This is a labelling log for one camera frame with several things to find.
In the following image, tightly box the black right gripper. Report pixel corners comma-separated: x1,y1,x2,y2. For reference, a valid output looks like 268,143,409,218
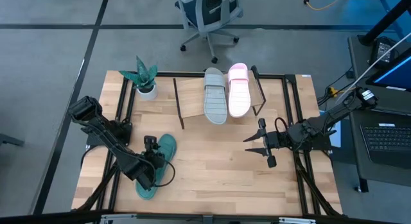
243,117,289,169

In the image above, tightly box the green foam slide sandal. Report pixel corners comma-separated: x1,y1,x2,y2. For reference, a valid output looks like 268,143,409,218
134,133,177,201

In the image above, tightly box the pink foam slide sandal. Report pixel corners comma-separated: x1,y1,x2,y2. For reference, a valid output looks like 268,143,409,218
227,62,251,118

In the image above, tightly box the grey foam slide sandal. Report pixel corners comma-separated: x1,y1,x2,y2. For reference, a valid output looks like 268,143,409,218
204,67,228,125

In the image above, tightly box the white round plant pot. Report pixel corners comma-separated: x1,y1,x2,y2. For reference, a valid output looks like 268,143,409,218
136,84,158,102

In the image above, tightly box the white blue sheet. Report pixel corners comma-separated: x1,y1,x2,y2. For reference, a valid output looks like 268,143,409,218
329,126,343,148

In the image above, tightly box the green spiky potted plant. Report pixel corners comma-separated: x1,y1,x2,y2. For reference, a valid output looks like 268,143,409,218
118,55,159,90

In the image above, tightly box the dark grey side desk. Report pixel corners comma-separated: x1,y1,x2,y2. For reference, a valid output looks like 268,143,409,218
347,34,411,193

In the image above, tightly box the black laptop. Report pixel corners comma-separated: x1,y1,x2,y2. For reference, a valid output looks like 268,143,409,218
359,121,411,169

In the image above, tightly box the grey blue office chair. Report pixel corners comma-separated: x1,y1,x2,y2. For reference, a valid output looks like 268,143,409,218
174,0,244,64

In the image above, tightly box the grey floor stand foot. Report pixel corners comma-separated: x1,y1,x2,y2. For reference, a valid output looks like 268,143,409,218
0,132,26,148

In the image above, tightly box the computer monitor with blue screen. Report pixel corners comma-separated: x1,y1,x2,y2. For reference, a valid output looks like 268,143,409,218
365,47,411,92

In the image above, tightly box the thin white rod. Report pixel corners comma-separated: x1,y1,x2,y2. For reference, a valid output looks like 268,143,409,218
335,31,411,103

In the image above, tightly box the black power adapter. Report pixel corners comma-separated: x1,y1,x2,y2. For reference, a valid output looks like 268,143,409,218
369,37,399,67

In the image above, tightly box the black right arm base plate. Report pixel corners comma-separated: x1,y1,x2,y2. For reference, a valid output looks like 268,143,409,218
290,134,332,151

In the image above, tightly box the wooden shelf with black frame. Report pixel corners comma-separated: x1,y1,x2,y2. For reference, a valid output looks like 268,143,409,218
173,65,267,130

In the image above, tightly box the black aluminium table frame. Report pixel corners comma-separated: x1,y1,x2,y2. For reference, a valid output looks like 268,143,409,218
72,69,343,218

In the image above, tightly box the silver metal bracket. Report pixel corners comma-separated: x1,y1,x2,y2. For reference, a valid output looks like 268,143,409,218
100,213,138,224
278,216,317,224

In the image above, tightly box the black cable bundle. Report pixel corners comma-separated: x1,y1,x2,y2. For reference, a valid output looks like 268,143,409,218
317,66,354,106

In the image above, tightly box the yellow floor cable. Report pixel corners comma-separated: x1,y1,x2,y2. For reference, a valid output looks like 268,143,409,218
301,0,347,12

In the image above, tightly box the black slanted stand post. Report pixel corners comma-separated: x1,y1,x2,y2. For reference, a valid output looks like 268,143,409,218
358,0,411,47

